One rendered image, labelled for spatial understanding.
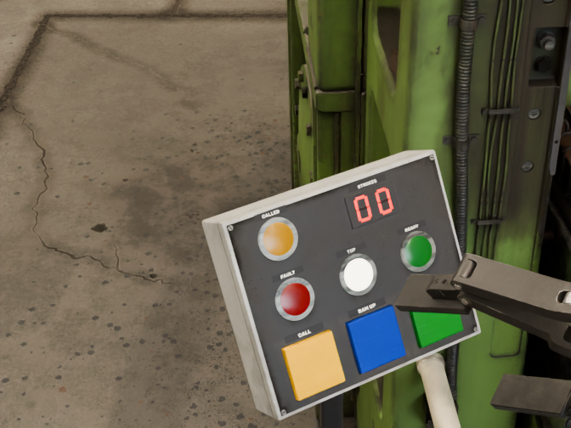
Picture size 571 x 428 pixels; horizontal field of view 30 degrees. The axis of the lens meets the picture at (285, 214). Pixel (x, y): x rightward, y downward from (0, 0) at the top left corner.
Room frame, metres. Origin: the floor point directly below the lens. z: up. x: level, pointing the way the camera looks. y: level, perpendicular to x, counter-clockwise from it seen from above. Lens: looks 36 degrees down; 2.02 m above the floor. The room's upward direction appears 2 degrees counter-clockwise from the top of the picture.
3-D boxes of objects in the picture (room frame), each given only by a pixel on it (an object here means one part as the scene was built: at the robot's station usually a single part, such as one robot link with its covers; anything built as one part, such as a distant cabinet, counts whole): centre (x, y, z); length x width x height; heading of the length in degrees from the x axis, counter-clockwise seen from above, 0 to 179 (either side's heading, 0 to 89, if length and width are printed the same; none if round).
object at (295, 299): (1.09, -0.01, 1.09); 0.05 x 0.03 x 0.04; 93
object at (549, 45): (1.46, -0.41, 1.24); 0.03 x 0.03 x 0.07; 3
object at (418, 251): (1.18, -0.19, 1.09); 0.05 x 0.03 x 0.04; 93
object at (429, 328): (1.14, -0.21, 1.01); 0.07 x 0.05 x 0.07; 118
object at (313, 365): (1.05, -0.03, 1.01); 0.07 x 0.05 x 0.07; 118
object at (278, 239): (1.12, 0.01, 1.16); 0.05 x 0.03 x 0.04; 93
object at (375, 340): (1.09, -0.12, 1.01); 0.07 x 0.05 x 0.07; 118
